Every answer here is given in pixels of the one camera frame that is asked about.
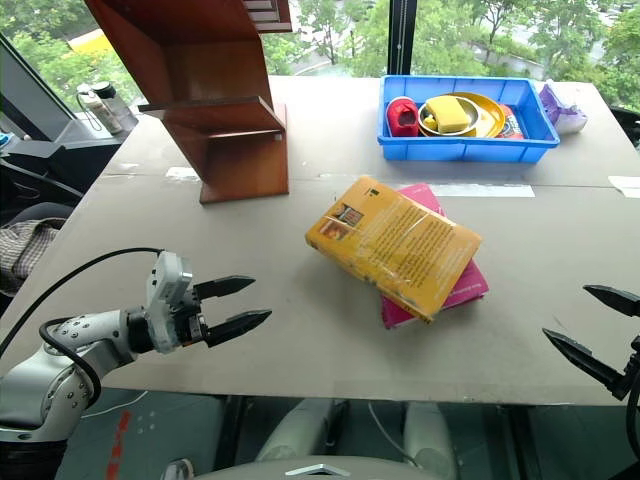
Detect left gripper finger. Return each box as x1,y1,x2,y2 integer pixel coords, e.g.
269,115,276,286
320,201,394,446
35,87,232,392
193,274,257,303
204,309,273,350

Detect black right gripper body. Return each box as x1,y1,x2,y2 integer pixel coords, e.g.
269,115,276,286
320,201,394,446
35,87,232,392
615,335,640,401

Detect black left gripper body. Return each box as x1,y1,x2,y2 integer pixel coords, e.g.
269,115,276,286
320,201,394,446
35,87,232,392
177,282,211,349

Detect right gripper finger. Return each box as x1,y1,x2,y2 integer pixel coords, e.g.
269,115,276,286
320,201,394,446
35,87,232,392
542,328,627,399
582,284,640,319

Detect brown wooden bookshelf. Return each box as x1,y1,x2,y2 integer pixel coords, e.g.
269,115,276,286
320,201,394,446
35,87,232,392
83,0,294,205

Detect pink book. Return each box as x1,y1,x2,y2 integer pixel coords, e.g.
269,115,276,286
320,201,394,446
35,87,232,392
379,182,491,330

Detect yellow book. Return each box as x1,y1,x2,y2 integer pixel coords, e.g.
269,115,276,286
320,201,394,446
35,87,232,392
304,174,484,324

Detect white paper sheet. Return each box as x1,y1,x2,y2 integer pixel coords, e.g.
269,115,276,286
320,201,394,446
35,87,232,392
607,175,640,199

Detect silver right robot leg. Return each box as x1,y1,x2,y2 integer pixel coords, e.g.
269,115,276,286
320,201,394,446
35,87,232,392
402,402,459,476

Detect long white tape strip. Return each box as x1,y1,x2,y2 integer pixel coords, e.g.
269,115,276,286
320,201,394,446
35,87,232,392
427,183,536,199

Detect plaid cloth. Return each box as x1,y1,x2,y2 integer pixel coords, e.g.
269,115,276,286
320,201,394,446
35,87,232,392
0,218,66,296

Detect purple and white pouch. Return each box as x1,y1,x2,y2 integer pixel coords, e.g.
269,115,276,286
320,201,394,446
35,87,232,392
538,79,589,135

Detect colourful snack packet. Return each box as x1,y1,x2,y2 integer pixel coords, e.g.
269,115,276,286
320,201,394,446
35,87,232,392
494,103,526,140

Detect clear bottle black cap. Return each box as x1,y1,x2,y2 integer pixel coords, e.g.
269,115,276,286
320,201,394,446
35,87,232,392
91,80,140,131

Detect clear bottle grey lid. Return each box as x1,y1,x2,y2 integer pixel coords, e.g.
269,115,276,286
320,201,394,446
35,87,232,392
75,83,124,136

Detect black chair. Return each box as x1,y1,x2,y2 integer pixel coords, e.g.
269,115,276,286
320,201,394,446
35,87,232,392
0,159,84,226

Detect blue plastic bin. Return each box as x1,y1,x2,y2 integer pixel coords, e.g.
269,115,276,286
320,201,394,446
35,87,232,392
376,74,561,164

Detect yellow plate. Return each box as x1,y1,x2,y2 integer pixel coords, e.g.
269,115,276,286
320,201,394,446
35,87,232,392
439,91,507,139

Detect metal bowl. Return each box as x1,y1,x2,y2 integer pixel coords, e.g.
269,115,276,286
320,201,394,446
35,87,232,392
417,96,482,138

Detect red toy cup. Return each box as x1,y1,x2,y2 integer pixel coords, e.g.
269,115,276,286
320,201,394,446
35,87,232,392
385,96,420,137

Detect yellow sponge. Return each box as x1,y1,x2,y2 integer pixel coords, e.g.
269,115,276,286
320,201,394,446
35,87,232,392
423,96,471,135

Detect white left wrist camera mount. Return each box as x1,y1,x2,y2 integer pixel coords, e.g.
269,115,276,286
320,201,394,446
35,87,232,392
144,250,194,355

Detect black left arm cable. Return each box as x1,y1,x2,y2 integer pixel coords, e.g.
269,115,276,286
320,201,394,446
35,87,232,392
0,246,166,406

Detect dark slanted window frame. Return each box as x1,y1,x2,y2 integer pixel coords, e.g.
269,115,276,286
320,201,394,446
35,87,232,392
0,32,76,144

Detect black vertical window post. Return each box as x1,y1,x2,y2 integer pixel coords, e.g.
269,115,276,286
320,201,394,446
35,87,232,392
387,0,414,79

